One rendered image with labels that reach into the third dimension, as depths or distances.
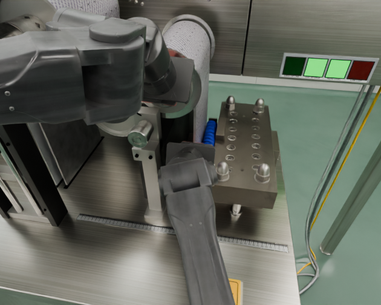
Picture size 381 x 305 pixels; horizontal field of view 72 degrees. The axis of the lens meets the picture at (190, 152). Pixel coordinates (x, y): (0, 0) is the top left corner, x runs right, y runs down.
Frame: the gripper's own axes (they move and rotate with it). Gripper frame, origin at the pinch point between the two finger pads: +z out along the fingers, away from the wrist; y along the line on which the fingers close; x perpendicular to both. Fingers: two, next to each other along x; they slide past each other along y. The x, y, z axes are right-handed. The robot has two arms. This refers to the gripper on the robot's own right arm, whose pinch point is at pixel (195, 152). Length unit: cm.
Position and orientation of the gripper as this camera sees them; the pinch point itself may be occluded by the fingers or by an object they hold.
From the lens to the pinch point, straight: 63.8
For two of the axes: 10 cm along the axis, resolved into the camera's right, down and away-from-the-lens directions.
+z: 1.5, -1.9, 9.7
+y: 9.9, 1.1, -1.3
